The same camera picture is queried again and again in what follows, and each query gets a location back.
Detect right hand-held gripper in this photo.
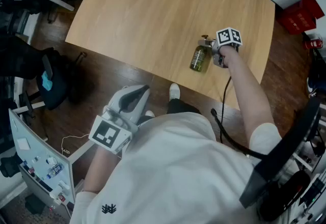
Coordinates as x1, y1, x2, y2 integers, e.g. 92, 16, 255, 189
198, 26, 243, 69

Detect thin black cable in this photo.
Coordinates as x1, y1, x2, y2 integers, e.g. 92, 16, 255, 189
220, 76, 232, 144

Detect white side table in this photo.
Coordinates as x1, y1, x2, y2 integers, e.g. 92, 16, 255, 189
8, 108, 76, 206

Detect black trousers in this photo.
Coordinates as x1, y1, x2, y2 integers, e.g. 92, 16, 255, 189
166, 98, 202, 116

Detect black chair with blue cloth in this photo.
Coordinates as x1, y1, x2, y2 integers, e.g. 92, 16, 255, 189
35, 48, 75, 111

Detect green pump bottle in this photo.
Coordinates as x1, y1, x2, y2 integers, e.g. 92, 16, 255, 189
189, 35, 213, 74

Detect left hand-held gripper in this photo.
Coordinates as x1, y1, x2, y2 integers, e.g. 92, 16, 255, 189
88, 85, 151, 155

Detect person's right forearm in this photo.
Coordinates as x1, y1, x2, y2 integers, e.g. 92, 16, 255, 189
219, 45, 276, 139

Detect clear plastic water bottle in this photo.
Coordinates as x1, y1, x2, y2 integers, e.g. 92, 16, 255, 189
45, 163, 64, 180

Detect white cable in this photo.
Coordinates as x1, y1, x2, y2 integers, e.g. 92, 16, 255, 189
61, 133, 90, 155

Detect red fire extinguisher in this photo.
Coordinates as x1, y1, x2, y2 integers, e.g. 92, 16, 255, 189
305, 36, 324, 50

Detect person's left forearm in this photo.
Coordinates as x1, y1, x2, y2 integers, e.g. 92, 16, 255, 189
83, 144, 123, 193

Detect red boxes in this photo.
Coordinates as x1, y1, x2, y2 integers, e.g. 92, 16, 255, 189
276, 0, 325, 36

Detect black head-mount band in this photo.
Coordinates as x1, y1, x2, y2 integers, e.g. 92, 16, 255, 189
238, 95, 322, 221

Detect white t-shirt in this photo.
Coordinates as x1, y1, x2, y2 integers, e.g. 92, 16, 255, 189
69, 112, 298, 224

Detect thick black cable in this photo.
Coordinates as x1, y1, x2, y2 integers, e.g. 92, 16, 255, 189
210, 108, 266, 160

